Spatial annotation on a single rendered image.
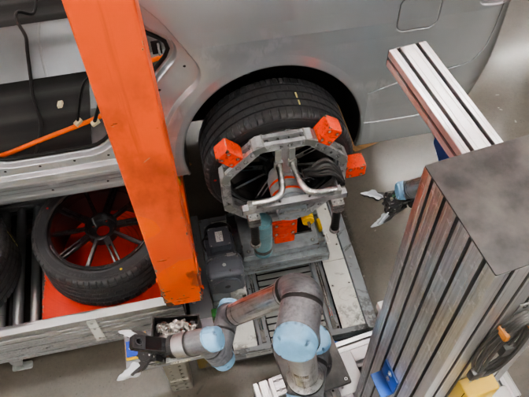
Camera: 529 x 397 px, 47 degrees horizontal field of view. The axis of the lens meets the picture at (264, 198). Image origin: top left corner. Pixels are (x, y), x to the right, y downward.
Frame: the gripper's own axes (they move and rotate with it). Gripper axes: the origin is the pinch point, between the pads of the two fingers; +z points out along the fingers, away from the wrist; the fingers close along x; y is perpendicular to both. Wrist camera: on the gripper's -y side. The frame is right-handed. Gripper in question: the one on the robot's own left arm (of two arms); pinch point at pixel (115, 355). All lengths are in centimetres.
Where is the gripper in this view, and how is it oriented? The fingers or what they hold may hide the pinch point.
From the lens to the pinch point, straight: 200.7
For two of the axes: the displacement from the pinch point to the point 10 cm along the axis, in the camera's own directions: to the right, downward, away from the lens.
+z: -9.2, 2.4, 3.1
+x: -0.8, -8.9, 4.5
